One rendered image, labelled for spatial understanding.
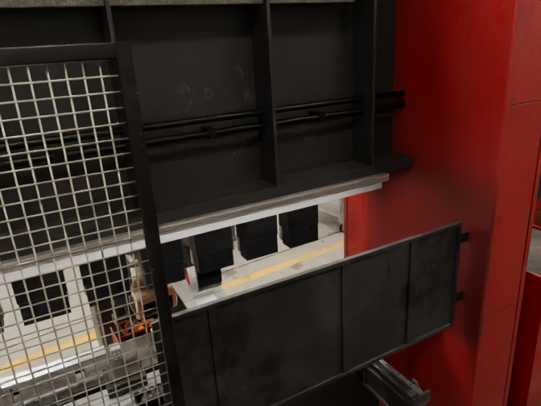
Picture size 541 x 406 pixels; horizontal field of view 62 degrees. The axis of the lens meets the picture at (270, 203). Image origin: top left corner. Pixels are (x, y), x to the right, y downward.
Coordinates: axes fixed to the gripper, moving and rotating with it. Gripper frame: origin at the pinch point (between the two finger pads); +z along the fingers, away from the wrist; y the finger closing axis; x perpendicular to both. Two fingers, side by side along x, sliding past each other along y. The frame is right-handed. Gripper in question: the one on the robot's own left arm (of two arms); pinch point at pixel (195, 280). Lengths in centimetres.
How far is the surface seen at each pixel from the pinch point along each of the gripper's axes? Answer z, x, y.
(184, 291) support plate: 2.9, 1.7, -5.1
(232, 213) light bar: -17, -58, 4
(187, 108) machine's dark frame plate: -53, -62, -3
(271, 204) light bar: -17, -58, 18
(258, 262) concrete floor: -2, 214, 117
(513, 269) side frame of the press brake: 32, -71, 102
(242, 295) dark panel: 8, -76, -7
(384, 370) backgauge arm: 51, -50, 46
